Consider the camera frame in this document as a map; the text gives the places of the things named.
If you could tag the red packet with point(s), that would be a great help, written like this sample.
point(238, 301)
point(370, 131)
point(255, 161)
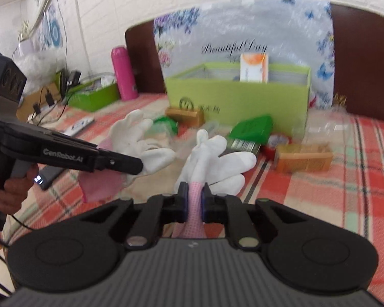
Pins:
point(270, 148)

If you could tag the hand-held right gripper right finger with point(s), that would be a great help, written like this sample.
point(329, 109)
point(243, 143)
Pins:
point(206, 204)

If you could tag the small gold ornament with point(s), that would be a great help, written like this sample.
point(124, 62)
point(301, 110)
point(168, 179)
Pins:
point(340, 99)

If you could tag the person's left hand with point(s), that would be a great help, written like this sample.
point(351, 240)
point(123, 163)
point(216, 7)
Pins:
point(17, 192)

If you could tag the shallow lime green tray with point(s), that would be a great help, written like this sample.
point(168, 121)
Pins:
point(96, 99)

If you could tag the golden cardboard box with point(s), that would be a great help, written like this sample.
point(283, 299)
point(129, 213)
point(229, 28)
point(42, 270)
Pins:
point(304, 160)
point(185, 116)

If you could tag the clear plastic bag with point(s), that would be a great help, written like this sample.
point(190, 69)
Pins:
point(326, 124)

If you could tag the plaid blanket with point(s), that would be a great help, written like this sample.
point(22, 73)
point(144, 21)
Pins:
point(355, 198)

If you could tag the dark wooden headboard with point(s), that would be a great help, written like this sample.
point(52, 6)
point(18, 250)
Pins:
point(364, 54)

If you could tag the black phone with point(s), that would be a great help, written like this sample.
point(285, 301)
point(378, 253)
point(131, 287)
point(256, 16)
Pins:
point(56, 179)

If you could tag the white remote control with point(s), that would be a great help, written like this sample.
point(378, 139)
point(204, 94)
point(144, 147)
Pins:
point(80, 126)

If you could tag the lime green cardboard box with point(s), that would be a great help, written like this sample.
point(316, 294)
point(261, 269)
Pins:
point(243, 102)

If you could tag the white plastic bag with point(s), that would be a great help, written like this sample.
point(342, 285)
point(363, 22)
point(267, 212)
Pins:
point(38, 67)

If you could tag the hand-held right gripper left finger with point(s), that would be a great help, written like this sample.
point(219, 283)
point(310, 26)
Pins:
point(183, 203)

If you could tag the blue wall stickers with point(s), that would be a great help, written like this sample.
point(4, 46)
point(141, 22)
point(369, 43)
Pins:
point(54, 30)

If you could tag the black power plug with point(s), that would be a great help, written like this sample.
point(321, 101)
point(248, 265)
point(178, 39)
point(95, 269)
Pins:
point(49, 97)
point(36, 108)

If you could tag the pink thermos bottle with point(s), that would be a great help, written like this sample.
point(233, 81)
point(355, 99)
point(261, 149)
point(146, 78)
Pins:
point(123, 73)

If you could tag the orange and white carton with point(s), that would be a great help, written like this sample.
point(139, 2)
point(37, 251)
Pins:
point(254, 70)

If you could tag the floral white pillow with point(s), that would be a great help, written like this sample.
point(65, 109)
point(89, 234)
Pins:
point(211, 32)

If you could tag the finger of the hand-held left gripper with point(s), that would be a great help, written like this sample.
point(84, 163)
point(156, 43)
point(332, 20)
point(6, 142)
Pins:
point(121, 164)

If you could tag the black charger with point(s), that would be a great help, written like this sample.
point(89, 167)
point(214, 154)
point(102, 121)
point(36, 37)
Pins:
point(73, 77)

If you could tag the white power strip with plugs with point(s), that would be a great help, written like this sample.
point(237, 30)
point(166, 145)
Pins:
point(27, 100)

